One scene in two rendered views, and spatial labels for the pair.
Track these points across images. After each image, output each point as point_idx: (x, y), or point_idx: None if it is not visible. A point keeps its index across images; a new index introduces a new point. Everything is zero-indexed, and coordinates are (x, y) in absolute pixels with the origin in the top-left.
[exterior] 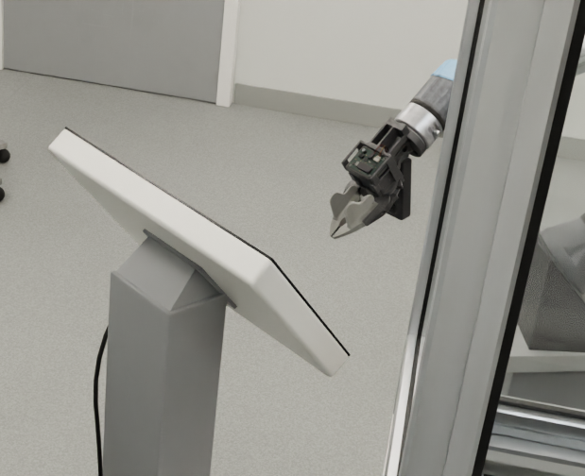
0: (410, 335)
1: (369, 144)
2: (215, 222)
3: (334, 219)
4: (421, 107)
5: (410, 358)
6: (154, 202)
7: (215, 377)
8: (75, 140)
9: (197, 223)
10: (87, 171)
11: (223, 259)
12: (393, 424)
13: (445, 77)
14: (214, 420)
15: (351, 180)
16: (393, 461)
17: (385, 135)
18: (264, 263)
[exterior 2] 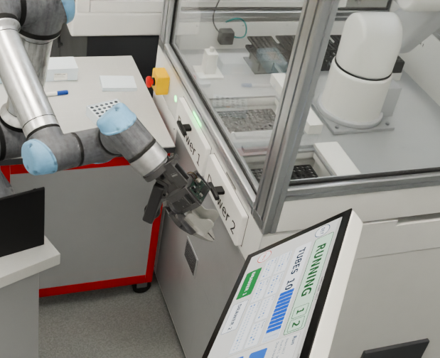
0: (288, 188)
1: (188, 182)
2: (342, 241)
3: (204, 236)
4: (156, 142)
5: (308, 185)
6: (339, 288)
7: None
8: None
9: (345, 254)
10: (328, 353)
11: (357, 238)
12: (363, 182)
13: (136, 118)
14: None
15: (178, 218)
16: (387, 177)
17: (183, 170)
18: (355, 213)
